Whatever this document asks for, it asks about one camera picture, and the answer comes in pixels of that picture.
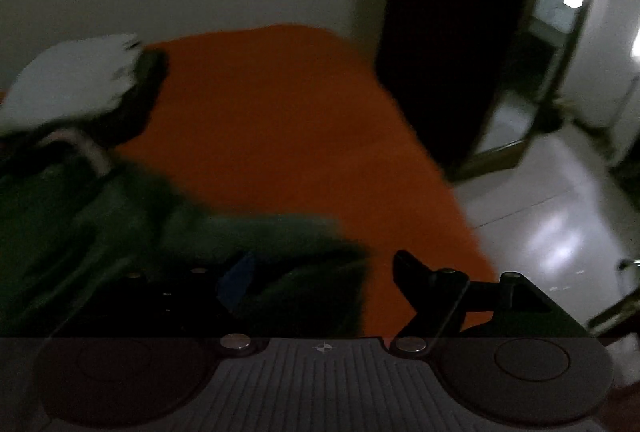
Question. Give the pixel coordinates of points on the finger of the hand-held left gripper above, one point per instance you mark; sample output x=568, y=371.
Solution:
x=140, y=97

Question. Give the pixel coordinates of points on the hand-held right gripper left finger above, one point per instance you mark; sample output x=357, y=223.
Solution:
x=238, y=276

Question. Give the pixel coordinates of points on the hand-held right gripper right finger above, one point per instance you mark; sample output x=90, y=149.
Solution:
x=407, y=269

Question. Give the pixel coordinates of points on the dark green striped garment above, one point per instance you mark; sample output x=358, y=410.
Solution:
x=100, y=222

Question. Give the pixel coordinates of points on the orange bed sheet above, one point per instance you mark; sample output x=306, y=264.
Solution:
x=280, y=122

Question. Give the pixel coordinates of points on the metal rod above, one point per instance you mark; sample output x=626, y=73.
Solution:
x=612, y=312

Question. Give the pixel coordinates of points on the dark door frame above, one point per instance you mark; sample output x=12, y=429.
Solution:
x=500, y=157

